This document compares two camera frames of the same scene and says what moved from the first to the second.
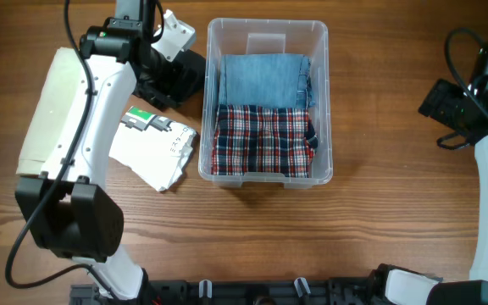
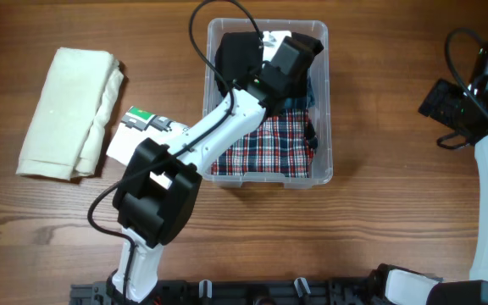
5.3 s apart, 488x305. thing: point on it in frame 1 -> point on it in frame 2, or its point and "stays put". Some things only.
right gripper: (443, 96) stays put
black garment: (194, 69) -> (240, 53)
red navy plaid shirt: (252, 139) stays put
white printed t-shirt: (152, 146) stays put
